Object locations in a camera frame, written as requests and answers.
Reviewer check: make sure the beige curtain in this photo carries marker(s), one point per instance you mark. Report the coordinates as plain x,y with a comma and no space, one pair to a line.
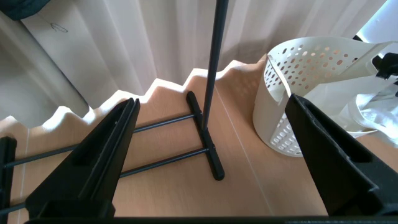
124,46

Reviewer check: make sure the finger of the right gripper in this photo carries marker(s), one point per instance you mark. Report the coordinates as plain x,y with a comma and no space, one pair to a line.
388,65

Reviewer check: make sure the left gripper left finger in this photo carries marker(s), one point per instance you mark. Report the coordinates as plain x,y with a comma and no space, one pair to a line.
62,193

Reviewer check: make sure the white garment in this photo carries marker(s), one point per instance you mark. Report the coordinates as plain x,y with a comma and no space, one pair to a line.
373,109

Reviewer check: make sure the black clothes rack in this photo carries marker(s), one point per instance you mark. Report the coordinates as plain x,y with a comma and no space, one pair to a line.
214,62

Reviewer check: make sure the white laundry basket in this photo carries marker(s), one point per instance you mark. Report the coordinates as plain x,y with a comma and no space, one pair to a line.
311,59

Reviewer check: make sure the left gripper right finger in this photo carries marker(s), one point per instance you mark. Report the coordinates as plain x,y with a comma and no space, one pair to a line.
342,186

